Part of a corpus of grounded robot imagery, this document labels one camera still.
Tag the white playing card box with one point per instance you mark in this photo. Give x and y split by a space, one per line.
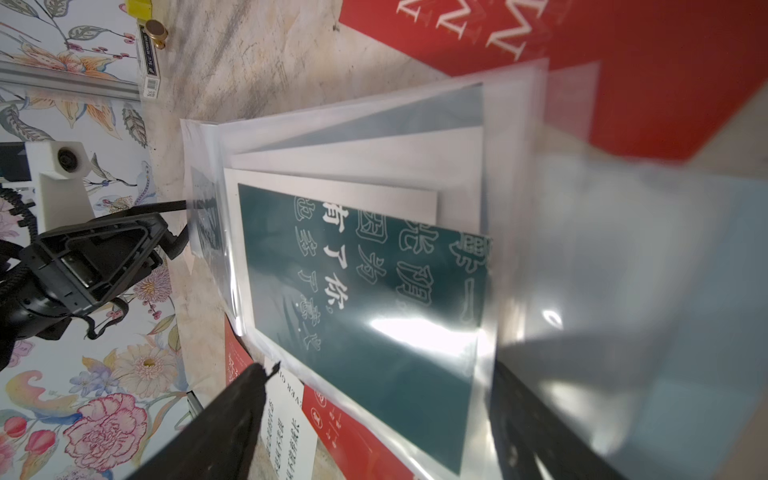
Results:
149 65

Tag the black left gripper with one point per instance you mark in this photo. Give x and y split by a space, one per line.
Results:
81 271

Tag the aluminium corner post left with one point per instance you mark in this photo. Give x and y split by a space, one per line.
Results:
40 78

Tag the small brass knob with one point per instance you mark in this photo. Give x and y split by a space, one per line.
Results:
157 32

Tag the red card pink characters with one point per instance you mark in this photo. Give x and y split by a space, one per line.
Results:
237 358

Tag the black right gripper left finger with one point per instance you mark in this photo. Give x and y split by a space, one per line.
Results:
221 441

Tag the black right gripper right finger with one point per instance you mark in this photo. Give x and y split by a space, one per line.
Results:
534 443

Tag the small yellow cube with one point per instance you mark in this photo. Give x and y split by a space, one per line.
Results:
139 9

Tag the dark green card in album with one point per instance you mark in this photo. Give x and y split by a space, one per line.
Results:
385 310

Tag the white card black text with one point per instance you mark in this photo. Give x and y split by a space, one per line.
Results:
286 433

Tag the red card gold characters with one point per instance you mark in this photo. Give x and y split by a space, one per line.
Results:
356 451

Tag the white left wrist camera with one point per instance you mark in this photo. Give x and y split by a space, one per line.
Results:
58 170

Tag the red money card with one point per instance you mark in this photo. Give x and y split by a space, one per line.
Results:
670 74

